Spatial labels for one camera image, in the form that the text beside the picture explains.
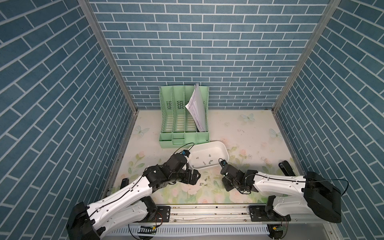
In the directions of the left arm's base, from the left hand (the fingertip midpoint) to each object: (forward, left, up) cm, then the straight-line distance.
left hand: (197, 176), depth 75 cm
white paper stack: (+37, +1, +13) cm, 39 cm away
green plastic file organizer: (+41, +15, -11) cm, 45 cm away
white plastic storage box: (+19, -7, -12) cm, 23 cm away
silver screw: (+17, -8, -11) cm, 22 cm away
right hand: (+1, -16, -12) cm, 20 cm away
